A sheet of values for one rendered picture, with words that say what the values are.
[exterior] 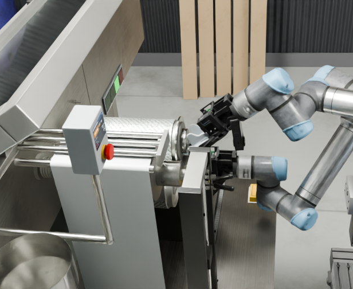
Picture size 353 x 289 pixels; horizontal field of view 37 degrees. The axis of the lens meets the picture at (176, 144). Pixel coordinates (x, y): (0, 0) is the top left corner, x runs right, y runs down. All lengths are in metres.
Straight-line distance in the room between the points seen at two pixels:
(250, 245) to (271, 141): 1.97
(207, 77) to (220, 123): 2.62
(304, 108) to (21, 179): 0.74
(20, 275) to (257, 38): 3.12
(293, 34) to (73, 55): 3.91
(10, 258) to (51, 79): 0.54
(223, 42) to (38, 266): 3.15
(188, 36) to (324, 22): 1.10
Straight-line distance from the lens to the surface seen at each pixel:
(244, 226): 1.79
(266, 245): 1.74
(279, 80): 1.38
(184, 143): 1.54
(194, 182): 1.14
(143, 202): 1.27
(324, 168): 1.65
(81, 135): 0.88
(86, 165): 0.92
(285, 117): 1.41
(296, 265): 2.88
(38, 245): 0.99
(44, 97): 0.49
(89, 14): 0.62
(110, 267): 1.48
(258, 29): 3.89
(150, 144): 1.24
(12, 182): 1.32
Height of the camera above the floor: 2.19
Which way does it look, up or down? 37 degrees down
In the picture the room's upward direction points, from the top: 6 degrees counter-clockwise
